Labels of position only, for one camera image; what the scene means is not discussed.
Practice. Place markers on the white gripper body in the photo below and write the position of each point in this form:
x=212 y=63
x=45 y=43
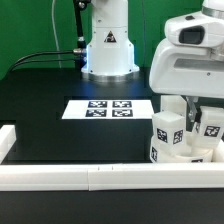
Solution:
x=188 y=71

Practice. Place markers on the white front fence rail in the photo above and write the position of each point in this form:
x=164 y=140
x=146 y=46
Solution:
x=110 y=177

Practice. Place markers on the white marker sheet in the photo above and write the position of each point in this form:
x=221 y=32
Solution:
x=108 y=109

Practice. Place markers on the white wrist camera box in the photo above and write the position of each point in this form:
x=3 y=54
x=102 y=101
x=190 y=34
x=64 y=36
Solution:
x=195 y=29

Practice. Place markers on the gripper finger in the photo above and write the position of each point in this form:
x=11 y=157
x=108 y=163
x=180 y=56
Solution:
x=194 y=113

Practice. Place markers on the white fence rail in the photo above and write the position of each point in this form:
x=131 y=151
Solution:
x=7 y=140
x=110 y=177

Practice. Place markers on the black camera stand pole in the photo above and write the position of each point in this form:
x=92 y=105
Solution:
x=79 y=6

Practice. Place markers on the white round stool seat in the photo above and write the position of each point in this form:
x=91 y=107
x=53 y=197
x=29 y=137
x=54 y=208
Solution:
x=158 y=154

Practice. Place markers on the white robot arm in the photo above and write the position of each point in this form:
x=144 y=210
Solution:
x=110 y=54

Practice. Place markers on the white left fence rail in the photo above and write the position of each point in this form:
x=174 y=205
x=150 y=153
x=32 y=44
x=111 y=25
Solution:
x=7 y=140

